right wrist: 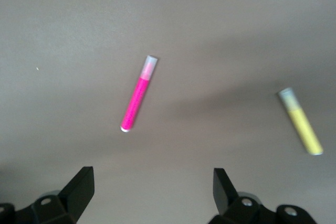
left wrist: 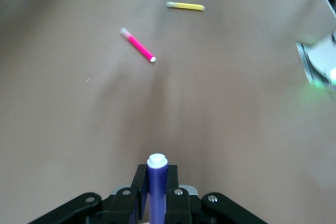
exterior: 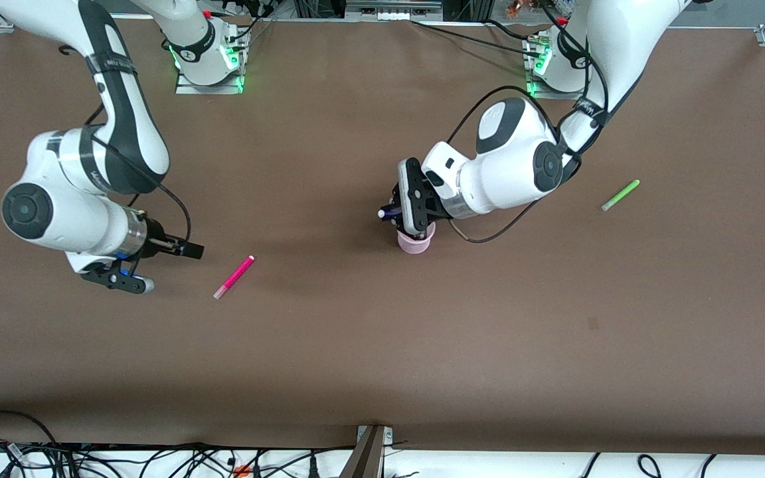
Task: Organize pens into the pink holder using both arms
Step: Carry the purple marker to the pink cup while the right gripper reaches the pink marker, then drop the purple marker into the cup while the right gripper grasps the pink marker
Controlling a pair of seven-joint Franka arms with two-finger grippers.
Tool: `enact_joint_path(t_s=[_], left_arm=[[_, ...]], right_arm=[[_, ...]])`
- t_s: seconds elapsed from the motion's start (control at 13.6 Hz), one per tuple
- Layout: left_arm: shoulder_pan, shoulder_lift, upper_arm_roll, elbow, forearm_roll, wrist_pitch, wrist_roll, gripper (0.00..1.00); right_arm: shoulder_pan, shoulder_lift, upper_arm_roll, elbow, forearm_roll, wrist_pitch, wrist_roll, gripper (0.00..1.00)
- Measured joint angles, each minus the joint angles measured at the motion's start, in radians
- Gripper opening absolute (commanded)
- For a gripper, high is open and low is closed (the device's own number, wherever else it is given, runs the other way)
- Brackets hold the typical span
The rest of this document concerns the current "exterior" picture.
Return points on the aluminium support post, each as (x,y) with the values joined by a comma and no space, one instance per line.
(366,458)

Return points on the white mesh pen cup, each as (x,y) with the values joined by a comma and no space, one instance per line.
(416,247)

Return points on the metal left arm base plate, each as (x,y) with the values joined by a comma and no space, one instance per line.
(534,89)

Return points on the dark blue pen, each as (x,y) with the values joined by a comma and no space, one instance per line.
(389,214)

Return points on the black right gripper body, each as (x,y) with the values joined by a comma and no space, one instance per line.
(156,242)

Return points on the aluminium equipment rack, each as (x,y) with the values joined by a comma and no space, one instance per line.
(389,8)

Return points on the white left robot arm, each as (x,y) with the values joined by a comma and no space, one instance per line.
(509,179)

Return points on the pink highlighter pen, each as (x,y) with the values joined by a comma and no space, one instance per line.
(235,275)

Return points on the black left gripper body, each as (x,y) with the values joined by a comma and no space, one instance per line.
(437,207)

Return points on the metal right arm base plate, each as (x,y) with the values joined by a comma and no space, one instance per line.
(210,88)

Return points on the small black hook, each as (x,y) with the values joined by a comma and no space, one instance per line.
(64,49)

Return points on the green highlighter pen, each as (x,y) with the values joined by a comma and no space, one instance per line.
(620,195)

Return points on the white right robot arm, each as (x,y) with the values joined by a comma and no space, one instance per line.
(70,226)

